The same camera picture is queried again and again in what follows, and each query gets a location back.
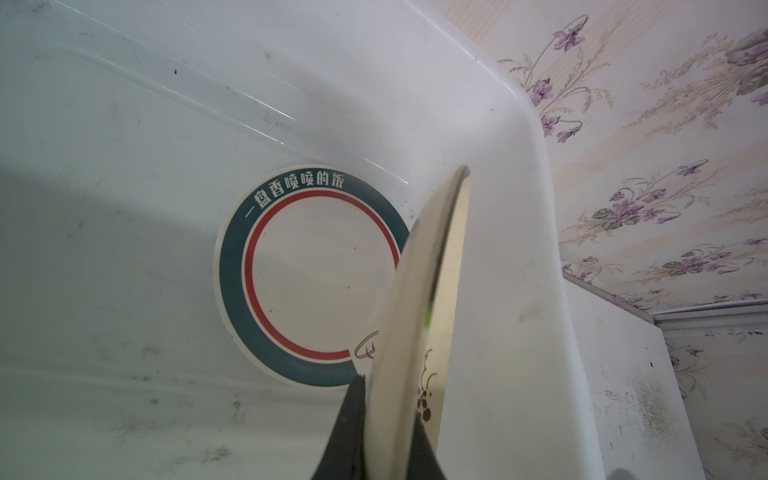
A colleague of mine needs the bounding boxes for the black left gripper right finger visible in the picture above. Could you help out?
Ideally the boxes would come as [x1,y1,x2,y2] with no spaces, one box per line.
[405,415,446,480]

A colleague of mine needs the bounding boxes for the white plastic bin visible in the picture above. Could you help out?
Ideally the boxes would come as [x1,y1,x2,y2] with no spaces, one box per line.
[1,1,604,479]

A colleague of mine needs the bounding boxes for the green rimmed white plate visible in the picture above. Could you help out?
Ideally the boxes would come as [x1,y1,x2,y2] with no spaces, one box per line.
[213,165,409,389]

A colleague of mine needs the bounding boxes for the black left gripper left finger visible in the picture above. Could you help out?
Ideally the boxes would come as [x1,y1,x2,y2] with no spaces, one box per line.
[311,375,366,480]

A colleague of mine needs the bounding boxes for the cream plate black blob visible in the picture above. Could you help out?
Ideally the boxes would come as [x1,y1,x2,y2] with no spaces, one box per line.
[363,165,470,479]

